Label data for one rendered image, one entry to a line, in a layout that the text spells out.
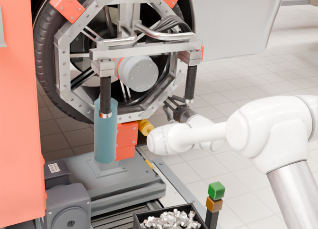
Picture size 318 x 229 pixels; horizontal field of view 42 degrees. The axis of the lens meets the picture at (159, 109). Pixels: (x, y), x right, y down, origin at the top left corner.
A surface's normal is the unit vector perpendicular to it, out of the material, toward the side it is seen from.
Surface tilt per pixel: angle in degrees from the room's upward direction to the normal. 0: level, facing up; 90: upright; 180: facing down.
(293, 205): 67
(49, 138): 0
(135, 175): 0
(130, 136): 90
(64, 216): 90
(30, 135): 90
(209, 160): 0
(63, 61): 90
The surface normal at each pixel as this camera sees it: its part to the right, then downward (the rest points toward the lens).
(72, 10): 0.46, 0.44
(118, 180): 0.07, -0.89
